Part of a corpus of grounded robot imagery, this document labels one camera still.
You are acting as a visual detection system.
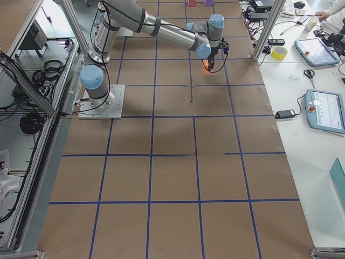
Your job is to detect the grey equipment box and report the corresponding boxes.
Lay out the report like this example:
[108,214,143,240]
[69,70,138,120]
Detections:
[18,19,47,57]

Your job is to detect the red foam cube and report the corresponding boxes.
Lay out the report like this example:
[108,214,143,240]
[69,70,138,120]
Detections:
[188,0,196,7]

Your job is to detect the teal folder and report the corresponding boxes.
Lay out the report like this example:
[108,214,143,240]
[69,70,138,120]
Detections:
[329,158,345,206]

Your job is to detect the near teach pendant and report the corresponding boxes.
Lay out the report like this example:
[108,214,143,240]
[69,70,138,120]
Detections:
[305,89,344,134]

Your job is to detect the yellow tape roll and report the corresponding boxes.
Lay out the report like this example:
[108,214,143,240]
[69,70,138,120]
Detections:
[271,46,288,61]

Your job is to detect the orange foam cube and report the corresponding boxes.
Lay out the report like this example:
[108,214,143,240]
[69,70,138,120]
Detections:
[202,59,213,74]

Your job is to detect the black handheld device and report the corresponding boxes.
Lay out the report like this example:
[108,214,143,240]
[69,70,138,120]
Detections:
[267,39,285,46]

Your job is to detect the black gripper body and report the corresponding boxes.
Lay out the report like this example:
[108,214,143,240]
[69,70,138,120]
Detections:
[210,38,230,56]

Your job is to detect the black computer mouse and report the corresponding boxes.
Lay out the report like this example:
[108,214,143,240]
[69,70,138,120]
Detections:
[293,1,305,9]

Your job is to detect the white paper cup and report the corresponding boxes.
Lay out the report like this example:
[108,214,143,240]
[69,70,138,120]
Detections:
[305,17,319,32]

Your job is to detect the teach pendant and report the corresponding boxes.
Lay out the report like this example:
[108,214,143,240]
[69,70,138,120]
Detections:
[294,38,340,66]
[305,89,344,134]

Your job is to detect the far teach pendant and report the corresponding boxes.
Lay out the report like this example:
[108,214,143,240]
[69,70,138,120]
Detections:
[294,38,340,66]

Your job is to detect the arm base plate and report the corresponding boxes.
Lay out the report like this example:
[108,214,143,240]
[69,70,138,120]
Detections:
[78,84,126,119]
[117,26,133,37]

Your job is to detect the black scissors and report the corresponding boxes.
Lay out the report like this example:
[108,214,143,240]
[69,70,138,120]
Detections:
[303,69,315,89]

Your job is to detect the aluminium frame post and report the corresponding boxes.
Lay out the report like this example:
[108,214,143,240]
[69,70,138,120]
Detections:
[252,0,285,62]

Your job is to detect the seated person's hand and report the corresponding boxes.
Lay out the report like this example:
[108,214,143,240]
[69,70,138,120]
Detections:
[315,10,330,22]

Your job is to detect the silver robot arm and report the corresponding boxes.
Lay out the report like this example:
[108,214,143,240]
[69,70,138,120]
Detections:
[79,1,230,113]

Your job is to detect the black power adapter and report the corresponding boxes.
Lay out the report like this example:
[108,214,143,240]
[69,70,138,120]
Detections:
[274,109,296,119]

